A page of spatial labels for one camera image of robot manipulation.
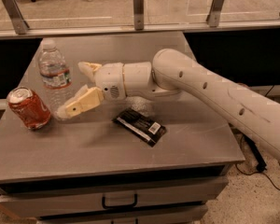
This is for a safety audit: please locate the left metal railing bracket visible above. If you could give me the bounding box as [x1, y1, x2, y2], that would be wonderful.
[1, 0, 29, 35]

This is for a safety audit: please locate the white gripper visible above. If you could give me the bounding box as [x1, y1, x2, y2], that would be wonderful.
[56, 62, 126, 120]

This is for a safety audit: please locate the red coke can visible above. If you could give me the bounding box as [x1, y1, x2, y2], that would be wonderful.
[7, 87, 51, 130]

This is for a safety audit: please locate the lower grey drawer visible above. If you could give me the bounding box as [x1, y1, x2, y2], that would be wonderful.
[36, 204, 207, 224]

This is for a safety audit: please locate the upper grey drawer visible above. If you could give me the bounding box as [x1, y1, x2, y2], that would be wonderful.
[0, 176, 228, 217]

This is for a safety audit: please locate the right metal railing bracket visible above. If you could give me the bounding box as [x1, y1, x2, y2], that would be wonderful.
[206, 0, 225, 27]

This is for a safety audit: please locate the black floor cable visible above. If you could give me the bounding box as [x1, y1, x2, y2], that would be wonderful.
[234, 161, 280, 193]

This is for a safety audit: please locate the black table leg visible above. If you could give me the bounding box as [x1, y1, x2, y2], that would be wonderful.
[244, 135, 267, 173]

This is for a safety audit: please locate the grey drawer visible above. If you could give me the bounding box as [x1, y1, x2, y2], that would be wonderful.
[0, 176, 228, 217]
[36, 204, 207, 224]

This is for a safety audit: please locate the metal railing bracket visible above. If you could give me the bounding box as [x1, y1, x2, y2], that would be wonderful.
[133, 0, 144, 30]
[1, 0, 29, 35]
[206, 0, 225, 27]

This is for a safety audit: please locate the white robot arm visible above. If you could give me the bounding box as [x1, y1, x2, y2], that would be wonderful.
[57, 49, 280, 161]

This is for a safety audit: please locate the middle metal railing bracket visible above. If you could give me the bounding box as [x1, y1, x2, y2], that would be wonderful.
[133, 0, 144, 30]

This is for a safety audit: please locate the clear plastic water bottle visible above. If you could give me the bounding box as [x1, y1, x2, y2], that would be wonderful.
[37, 39, 73, 120]

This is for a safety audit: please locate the black snack bar wrapper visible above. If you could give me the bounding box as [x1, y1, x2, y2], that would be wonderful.
[112, 108, 167, 147]

